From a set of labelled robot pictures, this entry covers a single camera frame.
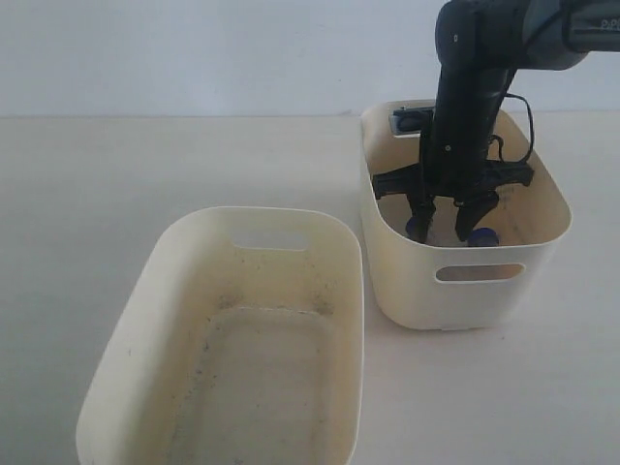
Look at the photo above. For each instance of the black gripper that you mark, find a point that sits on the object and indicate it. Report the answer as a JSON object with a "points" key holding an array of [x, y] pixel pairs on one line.
{"points": [[468, 173]]}

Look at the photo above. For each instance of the cream bin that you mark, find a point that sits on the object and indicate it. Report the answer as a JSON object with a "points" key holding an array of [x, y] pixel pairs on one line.
{"points": [[445, 284], [242, 342]]}

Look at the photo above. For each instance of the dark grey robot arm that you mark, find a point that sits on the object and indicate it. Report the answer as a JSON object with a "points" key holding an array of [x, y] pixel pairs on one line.
{"points": [[481, 45]]}

